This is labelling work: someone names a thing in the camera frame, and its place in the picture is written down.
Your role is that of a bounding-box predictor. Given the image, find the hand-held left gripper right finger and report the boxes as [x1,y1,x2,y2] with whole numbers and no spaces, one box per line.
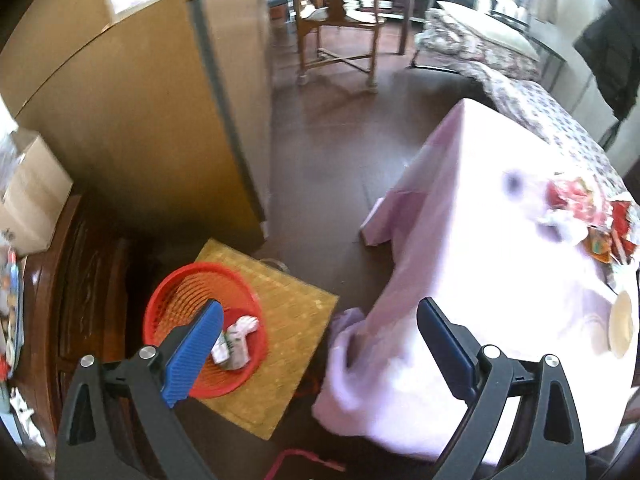
[416,297,587,480]

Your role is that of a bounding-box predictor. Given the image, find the colourful printed packets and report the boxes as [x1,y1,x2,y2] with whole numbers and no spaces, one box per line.
[0,250,26,381]

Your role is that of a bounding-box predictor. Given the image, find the cream pillow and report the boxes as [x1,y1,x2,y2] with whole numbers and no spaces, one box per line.
[437,0,541,61]

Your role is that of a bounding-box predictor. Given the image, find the white tissue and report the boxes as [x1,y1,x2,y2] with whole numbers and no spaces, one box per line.
[537,210,586,246]

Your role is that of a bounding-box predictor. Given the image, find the red strap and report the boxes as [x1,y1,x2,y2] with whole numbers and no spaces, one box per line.
[265,449,346,480]

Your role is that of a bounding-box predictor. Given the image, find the black jacket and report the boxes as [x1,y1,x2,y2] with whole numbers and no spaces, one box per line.
[574,7,633,121]

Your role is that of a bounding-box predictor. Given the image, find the red plastic basket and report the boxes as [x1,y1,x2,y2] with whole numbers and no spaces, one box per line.
[143,261,269,400]

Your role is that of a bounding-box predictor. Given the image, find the dark carved wooden cabinet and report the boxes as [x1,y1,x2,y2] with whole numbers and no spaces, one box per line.
[10,195,146,466]

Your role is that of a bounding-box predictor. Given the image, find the orange snack packet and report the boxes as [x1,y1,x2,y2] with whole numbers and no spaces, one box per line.
[582,232,617,264]

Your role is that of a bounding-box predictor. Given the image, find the wooden table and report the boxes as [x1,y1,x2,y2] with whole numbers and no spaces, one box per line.
[320,0,431,56]

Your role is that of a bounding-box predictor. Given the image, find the cardboard box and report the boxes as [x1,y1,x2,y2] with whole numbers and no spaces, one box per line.
[0,127,75,256]

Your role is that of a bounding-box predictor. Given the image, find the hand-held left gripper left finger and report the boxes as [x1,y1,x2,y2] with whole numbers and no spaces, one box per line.
[55,299,226,480]

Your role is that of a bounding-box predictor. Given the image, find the white cup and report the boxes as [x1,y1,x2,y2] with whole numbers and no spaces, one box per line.
[607,290,638,360]

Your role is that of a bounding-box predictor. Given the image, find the pink tablecloth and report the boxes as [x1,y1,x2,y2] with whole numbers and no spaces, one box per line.
[312,97,640,466]

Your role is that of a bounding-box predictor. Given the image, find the metal bed frame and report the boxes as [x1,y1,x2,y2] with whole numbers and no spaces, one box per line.
[492,0,568,91]

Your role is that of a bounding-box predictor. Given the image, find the white wrapper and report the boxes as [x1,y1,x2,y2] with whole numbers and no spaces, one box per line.
[210,315,261,372]

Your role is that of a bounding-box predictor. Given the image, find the white plastic object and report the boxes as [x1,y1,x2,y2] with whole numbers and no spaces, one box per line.
[9,387,46,446]

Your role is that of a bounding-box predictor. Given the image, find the wooden armchair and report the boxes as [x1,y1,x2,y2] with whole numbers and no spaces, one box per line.
[290,0,388,93]

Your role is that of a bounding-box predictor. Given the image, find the large brown cabinet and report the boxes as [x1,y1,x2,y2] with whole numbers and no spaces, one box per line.
[0,0,273,256]

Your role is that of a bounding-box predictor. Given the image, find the bed with floral quilt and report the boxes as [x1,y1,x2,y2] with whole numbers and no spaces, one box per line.
[415,7,640,196]

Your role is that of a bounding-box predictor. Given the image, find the blue seat chair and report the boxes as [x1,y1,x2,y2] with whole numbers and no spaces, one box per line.
[265,0,296,26]

